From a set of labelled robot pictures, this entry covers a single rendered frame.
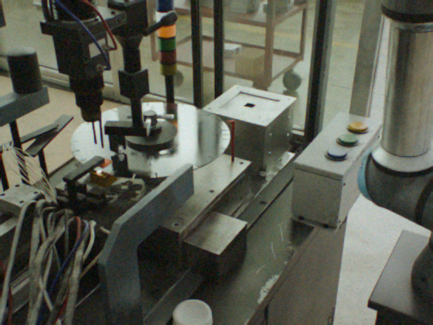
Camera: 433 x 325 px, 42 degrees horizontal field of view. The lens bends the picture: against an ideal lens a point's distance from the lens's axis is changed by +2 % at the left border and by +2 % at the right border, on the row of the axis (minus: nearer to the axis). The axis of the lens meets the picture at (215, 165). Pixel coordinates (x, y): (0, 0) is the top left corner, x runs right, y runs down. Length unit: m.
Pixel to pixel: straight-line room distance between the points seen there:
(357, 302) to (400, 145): 1.22
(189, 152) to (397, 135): 0.39
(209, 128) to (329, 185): 0.28
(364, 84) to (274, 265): 0.51
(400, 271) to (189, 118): 0.54
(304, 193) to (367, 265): 1.16
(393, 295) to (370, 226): 1.44
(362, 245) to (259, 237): 1.26
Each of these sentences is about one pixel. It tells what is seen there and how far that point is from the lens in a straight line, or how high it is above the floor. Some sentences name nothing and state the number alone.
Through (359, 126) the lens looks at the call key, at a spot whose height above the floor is 0.91.
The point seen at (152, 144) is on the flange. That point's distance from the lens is 1.13.
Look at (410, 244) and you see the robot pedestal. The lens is 1.26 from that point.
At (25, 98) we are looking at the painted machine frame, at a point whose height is 1.04.
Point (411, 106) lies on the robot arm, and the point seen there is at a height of 1.10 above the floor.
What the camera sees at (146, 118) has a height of 1.00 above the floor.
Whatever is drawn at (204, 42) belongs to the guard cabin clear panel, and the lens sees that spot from 1.60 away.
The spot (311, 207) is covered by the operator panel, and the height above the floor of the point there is 0.79.
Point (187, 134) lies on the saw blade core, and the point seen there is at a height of 0.95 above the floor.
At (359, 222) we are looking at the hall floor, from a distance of 2.57.
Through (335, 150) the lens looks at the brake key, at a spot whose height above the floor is 0.91.
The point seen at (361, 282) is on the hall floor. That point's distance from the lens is 2.27.
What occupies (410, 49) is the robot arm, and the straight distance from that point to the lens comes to 0.94.
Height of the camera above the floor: 1.50
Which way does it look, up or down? 31 degrees down
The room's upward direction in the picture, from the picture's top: straight up
